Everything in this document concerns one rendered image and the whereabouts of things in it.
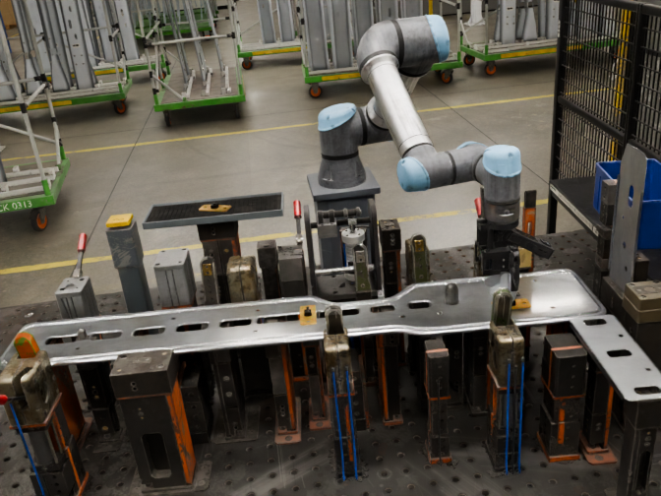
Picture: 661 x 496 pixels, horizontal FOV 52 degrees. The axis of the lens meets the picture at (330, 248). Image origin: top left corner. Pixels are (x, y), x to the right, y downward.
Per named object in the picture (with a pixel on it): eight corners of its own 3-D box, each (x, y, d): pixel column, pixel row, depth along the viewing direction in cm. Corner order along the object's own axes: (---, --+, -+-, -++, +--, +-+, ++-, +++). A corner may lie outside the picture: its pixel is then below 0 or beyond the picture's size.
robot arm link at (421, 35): (347, 119, 213) (389, 9, 162) (391, 111, 216) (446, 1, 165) (357, 153, 210) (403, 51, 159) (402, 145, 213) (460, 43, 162)
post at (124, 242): (137, 368, 197) (103, 231, 179) (143, 353, 204) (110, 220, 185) (163, 366, 197) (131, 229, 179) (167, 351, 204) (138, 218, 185)
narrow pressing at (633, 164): (628, 299, 152) (645, 155, 138) (607, 276, 162) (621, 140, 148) (630, 299, 152) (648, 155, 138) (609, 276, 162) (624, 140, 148)
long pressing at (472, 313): (-14, 379, 147) (-16, 374, 146) (24, 325, 167) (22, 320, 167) (612, 318, 148) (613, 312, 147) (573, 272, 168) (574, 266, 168)
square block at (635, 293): (623, 434, 156) (639, 299, 140) (608, 412, 163) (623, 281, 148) (657, 431, 156) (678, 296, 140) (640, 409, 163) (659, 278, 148)
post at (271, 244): (274, 377, 188) (256, 247, 171) (274, 366, 192) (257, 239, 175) (292, 375, 188) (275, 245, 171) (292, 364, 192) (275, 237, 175)
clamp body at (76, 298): (82, 413, 180) (45, 296, 165) (92, 388, 190) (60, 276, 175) (117, 409, 180) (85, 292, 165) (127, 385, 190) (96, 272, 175)
